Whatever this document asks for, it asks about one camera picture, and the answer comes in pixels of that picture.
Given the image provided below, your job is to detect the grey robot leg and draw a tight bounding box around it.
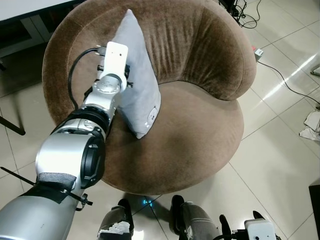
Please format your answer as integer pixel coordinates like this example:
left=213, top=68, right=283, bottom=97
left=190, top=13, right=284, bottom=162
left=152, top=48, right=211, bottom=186
left=97, top=199, right=135, bottom=240
left=170, top=195, right=221, bottom=240

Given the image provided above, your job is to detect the grey right robot leg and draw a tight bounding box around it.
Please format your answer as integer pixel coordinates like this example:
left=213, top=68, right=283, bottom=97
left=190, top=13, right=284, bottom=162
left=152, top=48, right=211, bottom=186
left=170, top=195, right=221, bottom=240

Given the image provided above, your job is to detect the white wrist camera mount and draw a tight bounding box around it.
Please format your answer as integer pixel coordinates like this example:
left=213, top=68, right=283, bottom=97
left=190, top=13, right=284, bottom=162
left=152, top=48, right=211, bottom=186
left=102, top=41, right=130, bottom=83
left=244, top=218, right=277, bottom=240

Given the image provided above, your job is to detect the black power box cable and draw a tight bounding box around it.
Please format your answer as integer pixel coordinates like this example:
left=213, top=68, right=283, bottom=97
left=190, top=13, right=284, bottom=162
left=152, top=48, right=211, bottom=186
left=257, top=60, right=320, bottom=107

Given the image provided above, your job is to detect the grey square pillow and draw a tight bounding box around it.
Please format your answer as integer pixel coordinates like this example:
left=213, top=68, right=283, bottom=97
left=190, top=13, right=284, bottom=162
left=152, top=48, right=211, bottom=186
left=111, top=9, right=162, bottom=139

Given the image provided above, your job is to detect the grey power box with red switch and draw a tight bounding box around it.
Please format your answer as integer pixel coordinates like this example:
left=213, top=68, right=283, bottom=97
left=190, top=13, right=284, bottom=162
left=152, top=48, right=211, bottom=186
left=252, top=47, right=265, bottom=62

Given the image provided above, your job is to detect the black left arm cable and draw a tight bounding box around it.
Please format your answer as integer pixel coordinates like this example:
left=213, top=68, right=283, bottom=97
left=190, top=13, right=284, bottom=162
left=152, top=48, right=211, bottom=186
left=67, top=46, right=107, bottom=112

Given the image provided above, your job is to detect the grey left robot leg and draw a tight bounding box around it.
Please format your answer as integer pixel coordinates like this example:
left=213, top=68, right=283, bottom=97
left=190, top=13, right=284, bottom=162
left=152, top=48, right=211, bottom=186
left=97, top=199, right=135, bottom=240

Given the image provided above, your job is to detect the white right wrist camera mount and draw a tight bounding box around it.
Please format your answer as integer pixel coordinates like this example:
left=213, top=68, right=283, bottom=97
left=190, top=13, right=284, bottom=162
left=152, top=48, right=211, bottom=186
left=244, top=218, right=277, bottom=240

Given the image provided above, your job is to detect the white crumpled cloth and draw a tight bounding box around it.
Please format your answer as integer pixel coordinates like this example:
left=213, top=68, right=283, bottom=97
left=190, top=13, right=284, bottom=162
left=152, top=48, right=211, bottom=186
left=299, top=110, right=320, bottom=142

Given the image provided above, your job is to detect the white table with black legs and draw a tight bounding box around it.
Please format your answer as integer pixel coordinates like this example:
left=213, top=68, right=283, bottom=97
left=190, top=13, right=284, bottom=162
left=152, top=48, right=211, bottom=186
left=0, top=0, right=68, bottom=136

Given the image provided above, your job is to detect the metal chair leg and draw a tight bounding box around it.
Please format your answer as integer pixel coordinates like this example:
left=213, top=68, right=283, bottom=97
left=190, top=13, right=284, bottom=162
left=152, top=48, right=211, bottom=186
left=310, top=50, right=320, bottom=77

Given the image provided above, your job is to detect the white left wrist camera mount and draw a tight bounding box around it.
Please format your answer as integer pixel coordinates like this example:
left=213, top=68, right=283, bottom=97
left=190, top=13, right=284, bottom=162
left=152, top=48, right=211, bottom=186
left=102, top=41, right=130, bottom=83

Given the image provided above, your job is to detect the black cable tangle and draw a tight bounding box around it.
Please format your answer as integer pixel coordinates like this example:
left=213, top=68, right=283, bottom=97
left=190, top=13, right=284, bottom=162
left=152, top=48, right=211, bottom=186
left=220, top=0, right=262, bottom=29

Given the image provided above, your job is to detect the brown velvet round sofa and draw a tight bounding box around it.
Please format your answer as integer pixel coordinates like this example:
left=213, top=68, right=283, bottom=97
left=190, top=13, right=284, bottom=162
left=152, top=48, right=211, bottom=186
left=42, top=0, right=257, bottom=196

